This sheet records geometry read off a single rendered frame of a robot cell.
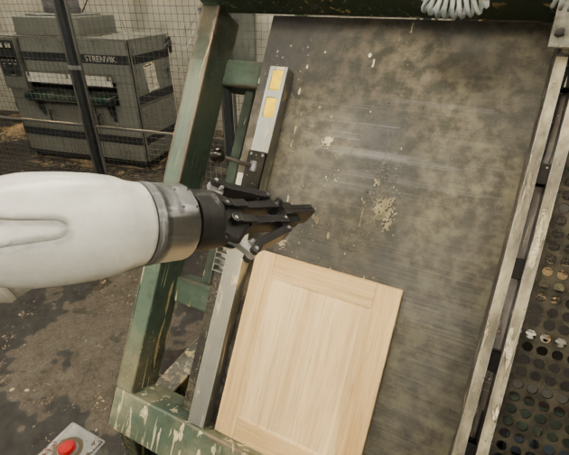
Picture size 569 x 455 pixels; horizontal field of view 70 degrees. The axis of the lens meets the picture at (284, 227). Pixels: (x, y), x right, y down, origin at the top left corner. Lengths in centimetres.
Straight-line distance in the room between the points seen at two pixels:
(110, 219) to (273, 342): 73
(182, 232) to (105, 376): 224
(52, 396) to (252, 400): 170
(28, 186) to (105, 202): 6
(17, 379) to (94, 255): 248
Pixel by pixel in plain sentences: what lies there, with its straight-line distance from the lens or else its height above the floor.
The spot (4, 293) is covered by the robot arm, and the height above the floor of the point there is 160.
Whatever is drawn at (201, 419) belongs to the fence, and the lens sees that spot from 119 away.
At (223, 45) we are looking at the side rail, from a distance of 127.
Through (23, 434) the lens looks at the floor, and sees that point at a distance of 258.
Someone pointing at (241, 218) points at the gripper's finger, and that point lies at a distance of 51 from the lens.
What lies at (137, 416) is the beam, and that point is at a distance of 131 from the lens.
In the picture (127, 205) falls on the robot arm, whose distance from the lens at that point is 40.
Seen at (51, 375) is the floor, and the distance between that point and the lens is 278.
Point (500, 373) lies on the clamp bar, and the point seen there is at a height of 126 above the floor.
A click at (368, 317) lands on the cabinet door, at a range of 97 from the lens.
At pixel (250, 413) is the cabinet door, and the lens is 114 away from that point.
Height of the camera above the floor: 188
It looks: 30 degrees down
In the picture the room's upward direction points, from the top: straight up
